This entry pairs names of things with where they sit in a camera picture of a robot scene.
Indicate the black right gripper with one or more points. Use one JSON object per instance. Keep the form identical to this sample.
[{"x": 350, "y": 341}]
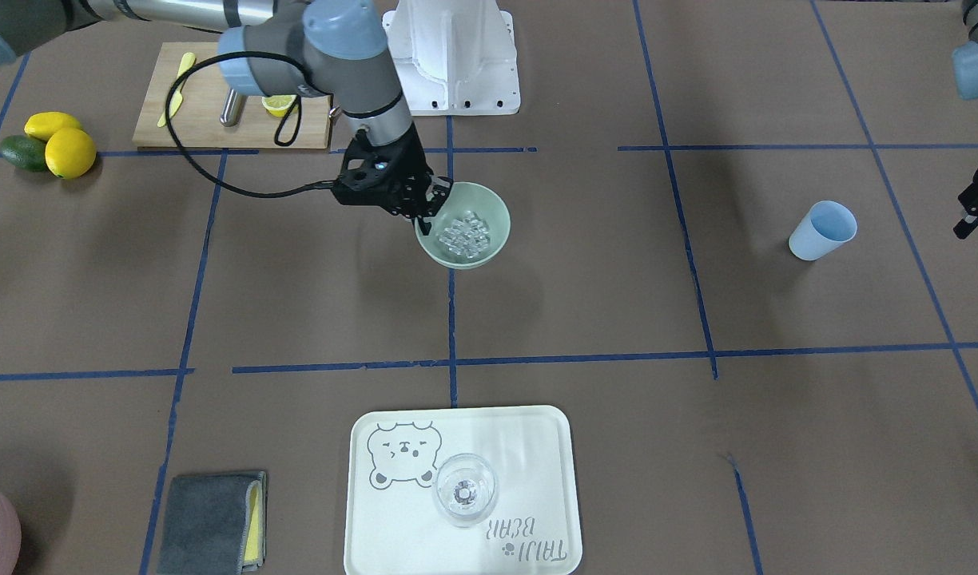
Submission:
[{"x": 410, "y": 162}]

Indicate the green ceramic bowl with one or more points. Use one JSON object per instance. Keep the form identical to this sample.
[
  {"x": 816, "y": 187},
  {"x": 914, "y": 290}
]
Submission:
[{"x": 467, "y": 196}]

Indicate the light blue plastic cup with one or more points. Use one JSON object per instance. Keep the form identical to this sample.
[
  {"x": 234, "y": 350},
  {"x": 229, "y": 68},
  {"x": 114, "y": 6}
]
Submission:
[{"x": 824, "y": 228}]

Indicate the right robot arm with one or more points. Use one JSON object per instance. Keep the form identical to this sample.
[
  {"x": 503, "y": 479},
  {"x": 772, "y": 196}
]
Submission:
[{"x": 300, "y": 48}]

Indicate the lemon half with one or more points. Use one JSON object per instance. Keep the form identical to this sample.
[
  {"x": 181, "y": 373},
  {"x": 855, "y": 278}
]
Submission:
[{"x": 280, "y": 106}]

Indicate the steel muddler rod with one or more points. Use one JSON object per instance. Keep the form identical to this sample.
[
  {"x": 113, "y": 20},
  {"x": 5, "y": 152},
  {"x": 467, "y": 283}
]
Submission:
[{"x": 232, "y": 109}]

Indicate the wooden cutting board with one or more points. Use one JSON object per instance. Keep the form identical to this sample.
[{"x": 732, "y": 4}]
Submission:
[{"x": 198, "y": 122}]

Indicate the clear wine glass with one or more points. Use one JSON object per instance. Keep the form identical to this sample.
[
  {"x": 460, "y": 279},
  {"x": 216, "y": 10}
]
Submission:
[{"x": 466, "y": 490}]

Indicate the yellow plastic knife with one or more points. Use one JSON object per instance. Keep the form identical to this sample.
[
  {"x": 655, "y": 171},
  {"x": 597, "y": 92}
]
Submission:
[{"x": 187, "y": 61}]

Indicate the white bear serving tray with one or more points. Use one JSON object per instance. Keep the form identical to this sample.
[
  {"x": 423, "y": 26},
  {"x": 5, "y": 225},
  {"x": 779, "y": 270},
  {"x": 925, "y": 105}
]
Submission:
[{"x": 394, "y": 527}]

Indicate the yellow lemon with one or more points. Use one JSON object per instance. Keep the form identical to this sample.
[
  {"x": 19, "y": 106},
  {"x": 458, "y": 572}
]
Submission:
[
  {"x": 70, "y": 153},
  {"x": 42, "y": 126}
]

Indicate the grey folded cloth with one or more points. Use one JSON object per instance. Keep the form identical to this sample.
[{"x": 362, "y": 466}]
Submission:
[{"x": 215, "y": 524}]

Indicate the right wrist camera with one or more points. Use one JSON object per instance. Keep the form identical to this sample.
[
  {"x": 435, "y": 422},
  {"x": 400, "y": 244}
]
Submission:
[{"x": 364, "y": 180}]

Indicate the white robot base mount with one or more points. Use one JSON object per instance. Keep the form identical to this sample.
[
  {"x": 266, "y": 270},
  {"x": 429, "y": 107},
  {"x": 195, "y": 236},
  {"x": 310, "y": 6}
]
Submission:
[{"x": 455, "y": 58}]

